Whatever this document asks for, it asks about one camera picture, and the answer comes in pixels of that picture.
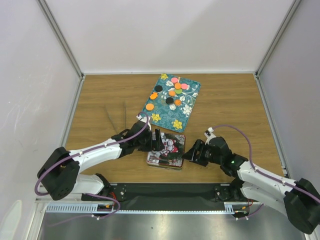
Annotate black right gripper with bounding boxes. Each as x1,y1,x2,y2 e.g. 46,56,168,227
181,139,223,167

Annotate orange round cookie top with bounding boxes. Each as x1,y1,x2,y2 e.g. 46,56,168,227
174,82,181,90

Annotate aluminium frame post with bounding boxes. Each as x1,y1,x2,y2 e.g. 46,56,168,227
36,0,85,79
254,0,303,76

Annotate blue floral serving tray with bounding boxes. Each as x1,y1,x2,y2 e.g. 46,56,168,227
142,73,202,133

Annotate pink round cookie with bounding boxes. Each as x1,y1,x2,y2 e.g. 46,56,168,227
181,83,189,90
171,77,178,84

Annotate aluminium frame post left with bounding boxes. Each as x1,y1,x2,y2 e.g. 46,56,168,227
36,0,85,79

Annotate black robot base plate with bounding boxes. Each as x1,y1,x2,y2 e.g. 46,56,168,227
107,182,251,211

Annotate gold cookie tin box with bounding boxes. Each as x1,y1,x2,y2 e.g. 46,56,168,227
147,162,183,171

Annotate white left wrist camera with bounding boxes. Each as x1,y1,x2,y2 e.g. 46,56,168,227
136,112,151,129

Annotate black sandwich cookie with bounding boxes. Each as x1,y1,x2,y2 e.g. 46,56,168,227
154,85,163,92
165,97,174,105

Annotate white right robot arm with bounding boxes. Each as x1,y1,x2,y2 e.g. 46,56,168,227
183,135,320,235

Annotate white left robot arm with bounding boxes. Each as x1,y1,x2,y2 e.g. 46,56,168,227
34,120,164,201

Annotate aluminium frame post right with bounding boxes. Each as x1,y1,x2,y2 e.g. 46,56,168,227
254,0,303,76

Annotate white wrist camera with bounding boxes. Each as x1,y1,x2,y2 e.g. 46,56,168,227
136,112,151,129
204,127,217,145

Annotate gold tin lid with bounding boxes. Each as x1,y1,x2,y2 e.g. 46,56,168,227
146,132,186,166

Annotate tan round biscuit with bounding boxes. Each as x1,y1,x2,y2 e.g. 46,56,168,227
145,103,155,111

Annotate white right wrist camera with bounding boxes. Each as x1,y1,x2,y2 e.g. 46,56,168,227
204,127,217,145

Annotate green round cookie upper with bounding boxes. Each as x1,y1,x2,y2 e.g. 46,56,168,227
175,89,182,95

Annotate black sandwich cookie upper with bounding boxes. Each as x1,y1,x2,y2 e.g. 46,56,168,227
154,85,163,92

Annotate pink round cookie right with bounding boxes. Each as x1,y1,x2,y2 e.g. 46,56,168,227
181,83,189,90

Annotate orange swirl cookie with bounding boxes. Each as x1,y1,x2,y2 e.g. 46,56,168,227
174,99,182,106

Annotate orange fish shaped cookie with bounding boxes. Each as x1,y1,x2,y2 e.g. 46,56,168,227
149,92,158,100

